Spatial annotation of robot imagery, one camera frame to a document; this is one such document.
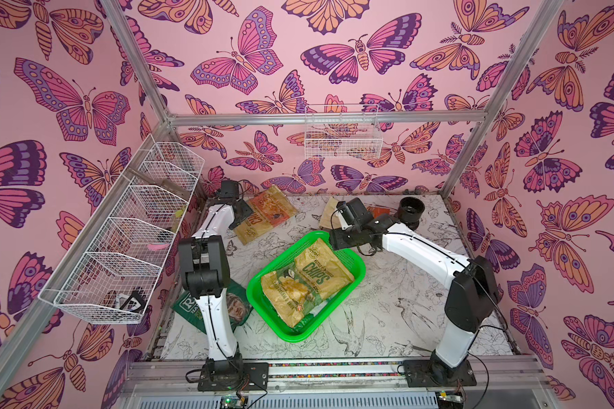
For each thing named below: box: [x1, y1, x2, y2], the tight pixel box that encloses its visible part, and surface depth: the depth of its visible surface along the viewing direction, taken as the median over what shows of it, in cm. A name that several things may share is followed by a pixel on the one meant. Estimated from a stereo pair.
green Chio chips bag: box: [276, 298, 329, 329], surface depth 85 cm
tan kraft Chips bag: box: [295, 238, 355, 300], surface depth 95 cm
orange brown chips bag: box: [233, 184, 300, 246], surface depth 115 cm
